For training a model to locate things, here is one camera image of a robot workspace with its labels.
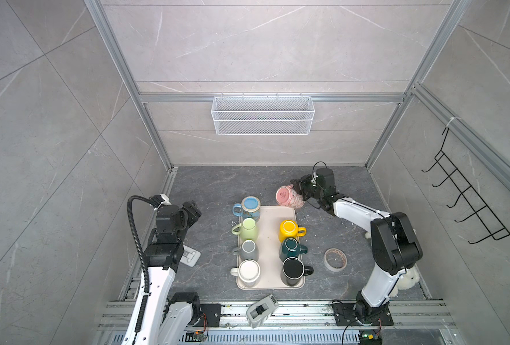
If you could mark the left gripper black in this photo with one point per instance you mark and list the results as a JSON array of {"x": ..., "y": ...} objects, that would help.
[{"x": 187, "y": 212}]

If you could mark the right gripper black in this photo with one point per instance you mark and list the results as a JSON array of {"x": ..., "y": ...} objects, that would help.
[{"x": 299, "y": 186}]

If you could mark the pink patterned mug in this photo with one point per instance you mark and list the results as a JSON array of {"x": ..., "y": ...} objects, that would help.
[{"x": 287, "y": 196}]

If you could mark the blue butterfly mug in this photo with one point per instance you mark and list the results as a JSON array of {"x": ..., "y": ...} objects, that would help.
[{"x": 248, "y": 208}]

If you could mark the light green mug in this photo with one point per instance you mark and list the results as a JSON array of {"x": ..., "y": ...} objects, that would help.
[{"x": 247, "y": 230}]

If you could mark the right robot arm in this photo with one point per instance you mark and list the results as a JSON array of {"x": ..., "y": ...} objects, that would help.
[{"x": 395, "y": 246}]

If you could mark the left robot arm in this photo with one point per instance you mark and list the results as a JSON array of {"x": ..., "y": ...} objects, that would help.
[{"x": 157, "y": 319}]

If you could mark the yellow mug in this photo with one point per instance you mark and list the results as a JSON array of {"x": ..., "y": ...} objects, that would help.
[{"x": 290, "y": 229}]

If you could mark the dark green mug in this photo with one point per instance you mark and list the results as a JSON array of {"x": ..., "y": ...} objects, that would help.
[{"x": 291, "y": 247}]

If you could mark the grey mug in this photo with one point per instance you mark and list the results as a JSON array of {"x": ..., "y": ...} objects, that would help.
[{"x": 248, "y": 250}]

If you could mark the black mug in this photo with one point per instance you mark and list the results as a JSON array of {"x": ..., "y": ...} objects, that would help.
[{"x": 293, "y": 270}]

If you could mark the white mug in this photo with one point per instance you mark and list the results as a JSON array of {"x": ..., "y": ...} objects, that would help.
[{"x": 248, "y": 272}]

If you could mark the small white plastic holder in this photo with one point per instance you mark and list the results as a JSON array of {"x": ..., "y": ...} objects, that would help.
[{"x": 190, "y": 256}]

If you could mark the beige plastic tray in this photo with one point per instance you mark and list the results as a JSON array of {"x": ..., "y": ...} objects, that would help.
[{"x": 269, "y": 245}]

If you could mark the tape roll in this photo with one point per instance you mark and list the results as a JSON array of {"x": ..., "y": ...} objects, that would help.
[{"x": 335, "y": 260}]

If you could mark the white teddy bear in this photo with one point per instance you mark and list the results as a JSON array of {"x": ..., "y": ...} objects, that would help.
[{"x": 406, "y": 280}]

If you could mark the white wire mesh basket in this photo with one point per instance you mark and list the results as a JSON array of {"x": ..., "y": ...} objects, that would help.
[{"x": 262, "y": 115}]

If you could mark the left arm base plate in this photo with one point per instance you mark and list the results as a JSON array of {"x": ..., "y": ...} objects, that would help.
[{"x": 209, "y": 315}]

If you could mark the grey camera box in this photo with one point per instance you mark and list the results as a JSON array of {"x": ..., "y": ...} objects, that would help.
[{"x": 260, "y": 311}]

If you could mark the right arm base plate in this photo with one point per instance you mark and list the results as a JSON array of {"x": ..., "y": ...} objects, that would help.
[{"x": 345, "y": 315}]

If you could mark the black wire hook rack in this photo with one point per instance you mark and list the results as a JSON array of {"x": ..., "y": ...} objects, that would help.
[{"x": 465, "y": 191}]

